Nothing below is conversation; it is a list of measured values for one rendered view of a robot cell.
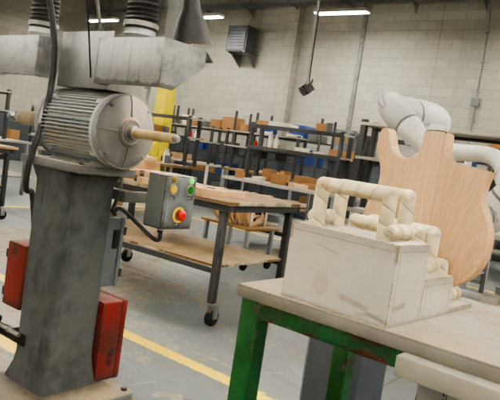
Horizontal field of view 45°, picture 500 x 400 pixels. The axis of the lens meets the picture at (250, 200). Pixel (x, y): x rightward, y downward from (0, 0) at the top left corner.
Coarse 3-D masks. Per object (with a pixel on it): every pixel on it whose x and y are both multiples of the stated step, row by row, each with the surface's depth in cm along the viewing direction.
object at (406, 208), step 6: (408, 198) 128; (414, 198) 128; (402, 204) 128; (408, 204) 128; (414, 204) 128; (402, 210) 128; (408, 210) 128; (402, 216) 128; (408, 216) 128; (402, 222) 128; (408, 222) 128; (408, 240) 129
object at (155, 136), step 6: (138, 132) 195; (144, 132) 193; (150, 132) 192; (156, 132) 190; (162, 132) 189; (138, 138) 196; (144, 138) 193; (150, 138) 191; (156, 138) 189; (162, 138) 188; (168, 138) 186
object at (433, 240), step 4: (428, 236) 141; (432, 236) 140; (436, 236) 140; (428, 240) 141; (432, 240) 140; (436, 240) 140; (432, 244) 140; (436, 244) 140; (432, 248) 141; (436, 248) 141; (432, 252) 141; (436, 252) 141; (432, 256) 141; (436, 256) 141; (428, 272) 141; (432, 272) 141
